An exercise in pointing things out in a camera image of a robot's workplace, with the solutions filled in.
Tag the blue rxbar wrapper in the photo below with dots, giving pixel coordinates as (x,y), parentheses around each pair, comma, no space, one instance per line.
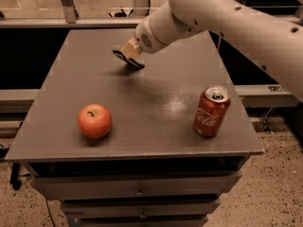
(130,61)

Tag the grey drawer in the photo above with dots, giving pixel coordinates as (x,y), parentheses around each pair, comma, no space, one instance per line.
(135,186)
(140,209)

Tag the red apple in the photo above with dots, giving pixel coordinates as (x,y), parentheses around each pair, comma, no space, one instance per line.
(95,121)

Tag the metal window frame rail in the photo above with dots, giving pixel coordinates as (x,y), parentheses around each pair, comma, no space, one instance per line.
(63,22)

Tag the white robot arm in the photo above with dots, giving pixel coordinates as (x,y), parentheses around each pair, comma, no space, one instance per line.
(272,44)

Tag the middle grey drawer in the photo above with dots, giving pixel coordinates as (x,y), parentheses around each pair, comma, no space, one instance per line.
(140,209)

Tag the grey drawer cabinet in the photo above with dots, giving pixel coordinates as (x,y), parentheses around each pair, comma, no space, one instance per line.
(153,110)

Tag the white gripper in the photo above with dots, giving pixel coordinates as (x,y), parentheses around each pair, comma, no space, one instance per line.
(147,38)

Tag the top grey drawer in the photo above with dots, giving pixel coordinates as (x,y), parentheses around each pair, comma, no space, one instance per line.
(135,186)

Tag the red coca-cola can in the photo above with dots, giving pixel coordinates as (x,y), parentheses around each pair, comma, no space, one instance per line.
(212,107)

